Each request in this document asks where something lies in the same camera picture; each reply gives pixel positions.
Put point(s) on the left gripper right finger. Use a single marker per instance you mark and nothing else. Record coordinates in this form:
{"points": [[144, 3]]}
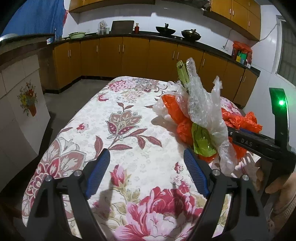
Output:
{"points": [[246, 218]]}

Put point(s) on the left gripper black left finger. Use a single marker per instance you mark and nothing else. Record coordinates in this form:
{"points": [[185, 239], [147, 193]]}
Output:
{"points": [[48, 220]]}

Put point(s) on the clear and orange trash bundle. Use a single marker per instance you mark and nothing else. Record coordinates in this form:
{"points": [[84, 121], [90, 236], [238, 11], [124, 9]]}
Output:
{"points": [[202, 119]]}

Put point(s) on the lower orange kitchen cabinets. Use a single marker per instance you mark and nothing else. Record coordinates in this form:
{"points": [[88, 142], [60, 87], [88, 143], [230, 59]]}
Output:
{"points": [[144, 55]]}

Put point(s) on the right hand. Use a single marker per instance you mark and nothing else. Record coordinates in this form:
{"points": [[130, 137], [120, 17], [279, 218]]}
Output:
{"points": [[285, 186]]}

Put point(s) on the barred window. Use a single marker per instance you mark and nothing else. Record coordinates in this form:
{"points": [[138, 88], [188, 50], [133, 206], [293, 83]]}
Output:
{"points": [[286, 51]]}

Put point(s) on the floral table cloth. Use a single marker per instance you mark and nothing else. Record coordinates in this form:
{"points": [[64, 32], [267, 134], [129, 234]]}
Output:
{"points": [[146, 192]]}

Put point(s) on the red bag of bottles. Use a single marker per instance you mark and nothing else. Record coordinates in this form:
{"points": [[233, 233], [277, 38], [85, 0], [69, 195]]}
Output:
{"points": [[241, 53]]}

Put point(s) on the white counter with flower decal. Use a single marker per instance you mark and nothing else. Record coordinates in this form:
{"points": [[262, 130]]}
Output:
{"points": [[24, 114]]}

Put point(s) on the black wok with lid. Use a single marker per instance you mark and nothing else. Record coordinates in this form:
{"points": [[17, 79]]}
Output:
{"points": [[191, 35]]}

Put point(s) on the green enamel pot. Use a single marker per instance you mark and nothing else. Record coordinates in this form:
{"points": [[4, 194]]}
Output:
{"points": [[77, 35]]}

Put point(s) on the red bottle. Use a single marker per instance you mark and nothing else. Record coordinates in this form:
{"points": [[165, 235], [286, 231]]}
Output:
{"points": [[136, 29]]}

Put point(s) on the glass jar on counter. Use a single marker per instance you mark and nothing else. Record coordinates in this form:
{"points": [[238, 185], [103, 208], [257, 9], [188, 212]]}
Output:
{"points": [[102, 28]]}

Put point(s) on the dark cutting board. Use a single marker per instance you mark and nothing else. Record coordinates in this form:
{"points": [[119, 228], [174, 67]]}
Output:
{"points": [[122, 27]]}

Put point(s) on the blue hanging cloth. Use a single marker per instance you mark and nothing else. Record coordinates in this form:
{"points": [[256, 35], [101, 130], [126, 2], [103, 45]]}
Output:
{"points": [[36, 17]]}

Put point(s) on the upper orange wall cabinets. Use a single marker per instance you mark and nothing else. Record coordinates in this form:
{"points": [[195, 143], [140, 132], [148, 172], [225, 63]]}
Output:
{"points": [[242, 16]]}

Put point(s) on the black wok with handle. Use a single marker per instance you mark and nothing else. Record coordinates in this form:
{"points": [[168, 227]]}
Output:
{"points": [[165, 31]]}

